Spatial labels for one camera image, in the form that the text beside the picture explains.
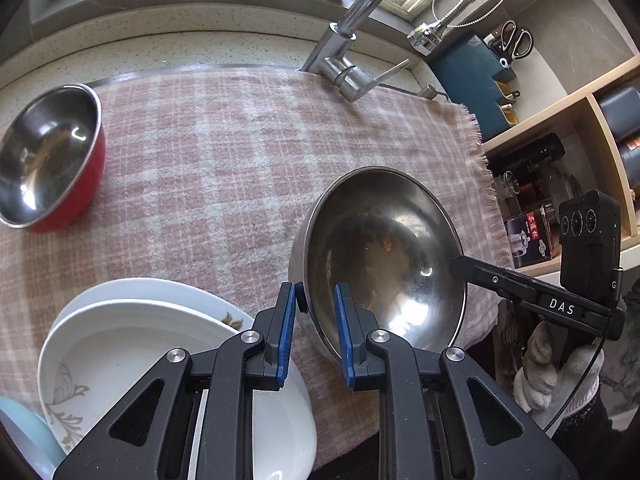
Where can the pale blue bowl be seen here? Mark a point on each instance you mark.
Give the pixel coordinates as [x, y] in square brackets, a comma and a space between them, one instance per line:
[25, 440]

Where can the pink checked cloth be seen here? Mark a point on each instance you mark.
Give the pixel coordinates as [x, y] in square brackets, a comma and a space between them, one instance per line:
[200, 185]

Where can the person's right forearm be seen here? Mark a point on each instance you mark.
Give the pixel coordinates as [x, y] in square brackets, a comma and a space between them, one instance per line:
[585, 420]

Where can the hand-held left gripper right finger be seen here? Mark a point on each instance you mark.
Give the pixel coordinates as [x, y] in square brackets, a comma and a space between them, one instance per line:
[345, 340]

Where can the teapot picture box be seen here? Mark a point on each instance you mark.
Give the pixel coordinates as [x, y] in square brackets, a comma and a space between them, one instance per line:
[530, 235]

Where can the person's right hand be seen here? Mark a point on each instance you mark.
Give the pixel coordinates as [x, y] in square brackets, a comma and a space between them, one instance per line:
[540, 385]

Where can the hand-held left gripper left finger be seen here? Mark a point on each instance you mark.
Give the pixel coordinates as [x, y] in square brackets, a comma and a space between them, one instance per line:
[285, 340]

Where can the blue knife block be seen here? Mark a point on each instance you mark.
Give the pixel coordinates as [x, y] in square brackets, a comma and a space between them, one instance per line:
[465, 80]

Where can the red steel bowl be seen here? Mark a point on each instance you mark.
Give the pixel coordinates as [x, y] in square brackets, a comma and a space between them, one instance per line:
[45, 150]

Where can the purple floral plate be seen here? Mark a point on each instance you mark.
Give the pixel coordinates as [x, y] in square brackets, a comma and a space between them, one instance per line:
[125, 350]

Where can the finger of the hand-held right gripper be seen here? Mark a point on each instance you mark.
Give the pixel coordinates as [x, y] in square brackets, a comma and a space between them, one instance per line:
[495, 280]

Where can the grey canister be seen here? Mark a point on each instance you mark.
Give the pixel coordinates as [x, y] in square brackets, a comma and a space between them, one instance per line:
[622, 110]

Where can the black scissors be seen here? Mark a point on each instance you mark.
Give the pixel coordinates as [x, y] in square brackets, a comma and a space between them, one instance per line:
[515, 40]

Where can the black flask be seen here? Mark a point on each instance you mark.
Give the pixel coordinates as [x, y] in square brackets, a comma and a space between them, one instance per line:
[530, 152]

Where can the metal faucet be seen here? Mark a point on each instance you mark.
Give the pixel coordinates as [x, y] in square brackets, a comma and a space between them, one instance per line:
[345, 35]

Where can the wooden shelf unit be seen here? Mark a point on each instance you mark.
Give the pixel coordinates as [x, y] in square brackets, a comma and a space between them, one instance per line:
[545, 120]

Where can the plain steel bowl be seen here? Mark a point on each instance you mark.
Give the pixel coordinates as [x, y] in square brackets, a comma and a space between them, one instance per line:
[390, 240]

